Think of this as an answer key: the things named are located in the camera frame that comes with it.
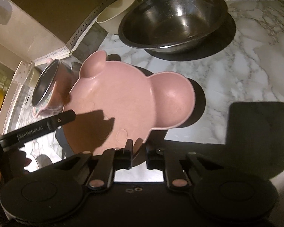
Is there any pink cup with steel liner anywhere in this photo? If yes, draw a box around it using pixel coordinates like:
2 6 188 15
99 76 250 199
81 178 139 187
31 59 77 118

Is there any cream ceramic bowl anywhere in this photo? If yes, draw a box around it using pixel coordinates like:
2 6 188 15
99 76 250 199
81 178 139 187
96 0 138 34

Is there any stainless steel bowl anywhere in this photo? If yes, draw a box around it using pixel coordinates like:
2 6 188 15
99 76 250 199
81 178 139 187
118 0 228 54

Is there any person's left hand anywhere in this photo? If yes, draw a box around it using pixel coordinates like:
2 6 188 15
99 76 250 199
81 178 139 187
0 150 32 226

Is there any pink bear-shaped plate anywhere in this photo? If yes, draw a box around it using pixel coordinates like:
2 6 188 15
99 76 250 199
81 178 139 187
63 51 195 155

